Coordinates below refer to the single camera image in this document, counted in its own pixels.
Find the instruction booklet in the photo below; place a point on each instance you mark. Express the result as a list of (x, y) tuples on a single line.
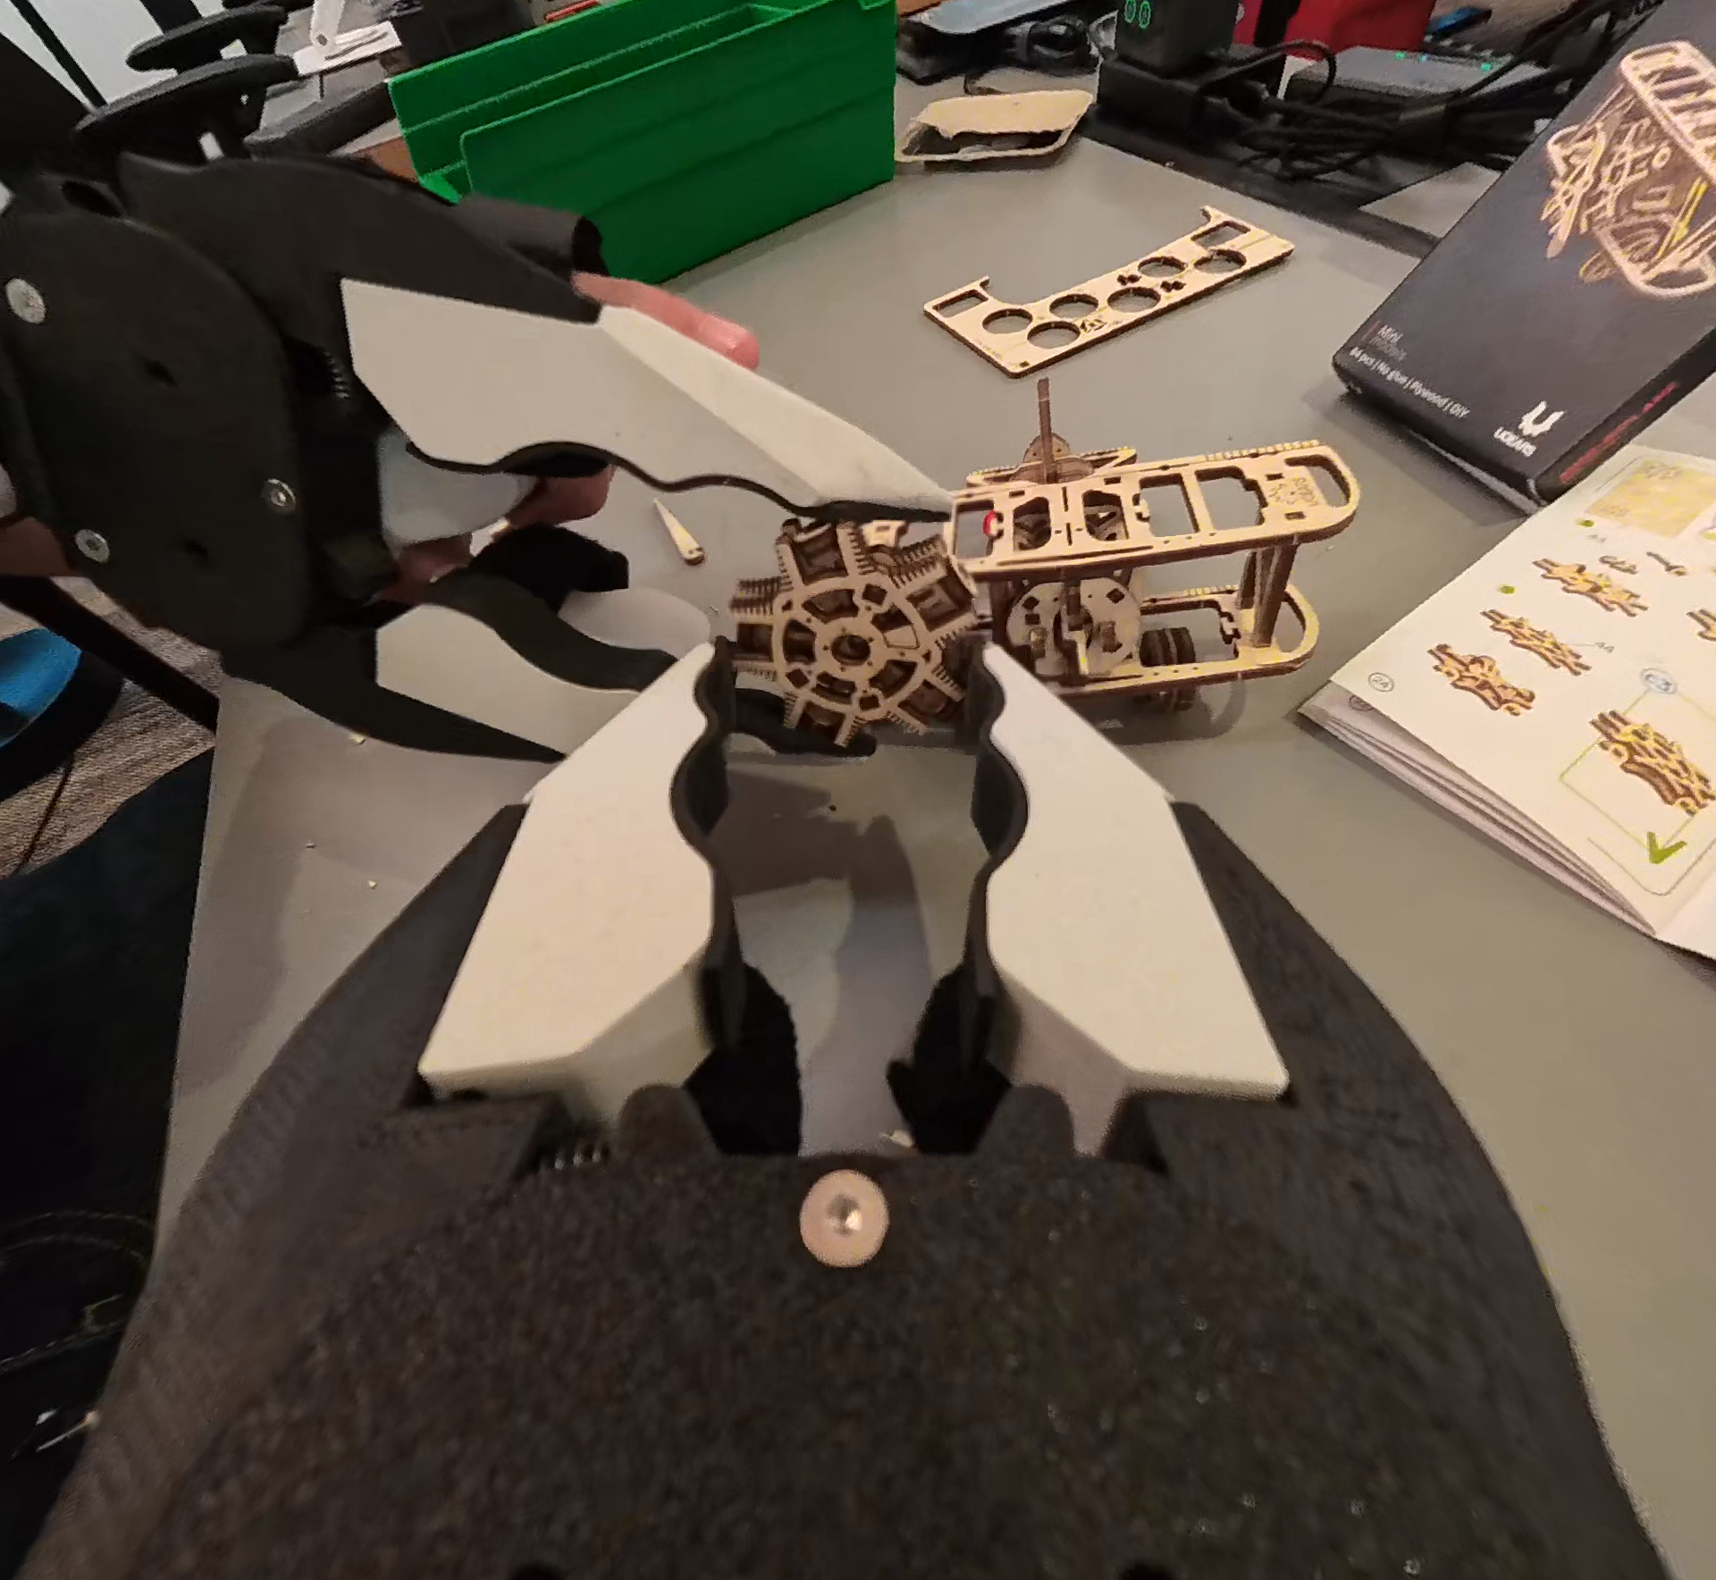
[(1474, 736)]

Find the wooden pointed stick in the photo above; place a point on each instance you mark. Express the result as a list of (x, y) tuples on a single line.
[(684, 542)]

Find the green plastic bin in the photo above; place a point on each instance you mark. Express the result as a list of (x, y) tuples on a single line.
[(750, 134)]

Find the wooden sheet with round holes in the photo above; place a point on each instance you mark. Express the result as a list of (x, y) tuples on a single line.
[(953, 314)]

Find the black model kit box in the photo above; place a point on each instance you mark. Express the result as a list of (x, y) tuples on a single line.
[(1474, 334)]

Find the wooden biplane model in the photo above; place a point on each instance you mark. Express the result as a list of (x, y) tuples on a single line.
[(1294, 489)]

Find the black office chair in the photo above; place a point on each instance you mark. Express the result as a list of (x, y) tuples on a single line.
[(200, 39)]

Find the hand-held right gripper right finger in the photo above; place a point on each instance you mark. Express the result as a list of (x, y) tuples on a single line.
[(1126, 924)]

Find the person's left hand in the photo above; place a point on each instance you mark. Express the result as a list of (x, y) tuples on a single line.
[(697, 327)]

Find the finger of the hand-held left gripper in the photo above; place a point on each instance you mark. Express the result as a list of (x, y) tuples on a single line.
[(455, 656), (562, 387)]

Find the flat cardboard piece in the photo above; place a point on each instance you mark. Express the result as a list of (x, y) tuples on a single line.
[(992, 127)]

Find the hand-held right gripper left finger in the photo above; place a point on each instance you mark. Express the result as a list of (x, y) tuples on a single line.
[(589, 924)]

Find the wooden radial engine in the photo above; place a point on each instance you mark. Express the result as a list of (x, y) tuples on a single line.
[(831, 649)]

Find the bright blue object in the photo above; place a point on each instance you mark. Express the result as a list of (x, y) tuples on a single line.
[(33, 689)]

